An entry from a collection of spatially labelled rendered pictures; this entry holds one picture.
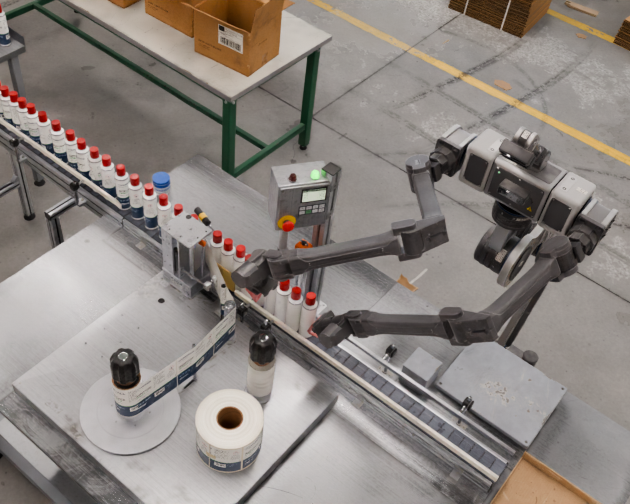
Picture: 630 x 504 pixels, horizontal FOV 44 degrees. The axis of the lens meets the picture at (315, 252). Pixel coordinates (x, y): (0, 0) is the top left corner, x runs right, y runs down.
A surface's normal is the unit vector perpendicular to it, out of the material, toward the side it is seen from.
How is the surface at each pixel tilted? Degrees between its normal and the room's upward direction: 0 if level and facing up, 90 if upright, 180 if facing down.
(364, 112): 0
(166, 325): 0
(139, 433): 0
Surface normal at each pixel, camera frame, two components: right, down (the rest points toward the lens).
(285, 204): 0.29, 0.72
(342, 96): 0.10, -0.67
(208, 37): -0.53, 0.59
